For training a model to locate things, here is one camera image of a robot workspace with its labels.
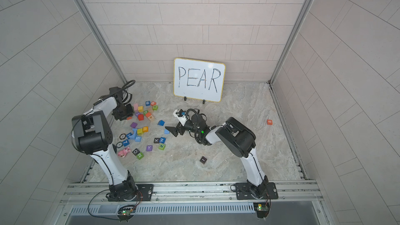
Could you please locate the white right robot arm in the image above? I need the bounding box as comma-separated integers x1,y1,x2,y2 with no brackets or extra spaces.
166,110,268,199

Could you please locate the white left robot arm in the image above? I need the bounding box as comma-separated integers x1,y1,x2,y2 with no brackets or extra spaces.
71,80,138,202

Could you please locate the pink plain block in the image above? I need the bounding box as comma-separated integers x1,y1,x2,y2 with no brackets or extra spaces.
133,103,139,111

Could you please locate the green block N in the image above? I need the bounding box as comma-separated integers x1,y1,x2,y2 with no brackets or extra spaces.
158,143,166,151

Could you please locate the dark brown block on table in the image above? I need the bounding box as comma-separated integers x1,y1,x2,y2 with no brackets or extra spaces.
200,156,207,164

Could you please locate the purple block Y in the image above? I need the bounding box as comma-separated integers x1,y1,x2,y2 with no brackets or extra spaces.
146,145,153,152

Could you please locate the pink plush toy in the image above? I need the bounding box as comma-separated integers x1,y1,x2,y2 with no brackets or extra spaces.
118,147,131,158

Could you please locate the dark block O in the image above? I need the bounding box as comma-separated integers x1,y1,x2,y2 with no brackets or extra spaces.
132,149,140,156

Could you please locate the green block 2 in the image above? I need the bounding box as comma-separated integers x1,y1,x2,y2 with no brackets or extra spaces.
136,152,144,160

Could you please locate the left green circuit board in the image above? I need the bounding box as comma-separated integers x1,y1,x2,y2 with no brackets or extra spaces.
117,205,136,221

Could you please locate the green circuit board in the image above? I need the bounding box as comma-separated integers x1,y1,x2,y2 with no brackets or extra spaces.
117,205,136,221
253,202,270,219

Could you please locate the right green circuit board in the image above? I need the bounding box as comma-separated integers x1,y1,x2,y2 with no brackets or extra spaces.
253,202,270,219

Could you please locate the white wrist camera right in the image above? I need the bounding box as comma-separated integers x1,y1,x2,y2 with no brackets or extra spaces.
174,109,189,126

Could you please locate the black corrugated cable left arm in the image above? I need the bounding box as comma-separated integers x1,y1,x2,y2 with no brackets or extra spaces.
120,79,136,104

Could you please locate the white board yellow frame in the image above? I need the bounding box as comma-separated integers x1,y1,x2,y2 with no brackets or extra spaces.
174,58,226,103

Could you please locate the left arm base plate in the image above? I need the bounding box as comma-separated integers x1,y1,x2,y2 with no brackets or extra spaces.
106,183,154,202

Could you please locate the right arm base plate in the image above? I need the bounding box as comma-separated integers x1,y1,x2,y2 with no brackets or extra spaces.
233,182,279,200

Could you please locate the aluminium front rail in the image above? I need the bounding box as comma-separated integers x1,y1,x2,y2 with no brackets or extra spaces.
58,180,323,205

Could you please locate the aluminium corner post left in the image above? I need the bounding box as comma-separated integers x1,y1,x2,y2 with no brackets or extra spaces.
74,0,127,83

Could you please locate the aluminium corner post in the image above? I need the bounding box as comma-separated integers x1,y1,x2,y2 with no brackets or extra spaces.
74,0,127,83
269,0,314,87

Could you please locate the aluminium corner post right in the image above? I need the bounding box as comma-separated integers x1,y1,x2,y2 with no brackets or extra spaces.
269,0,314,87

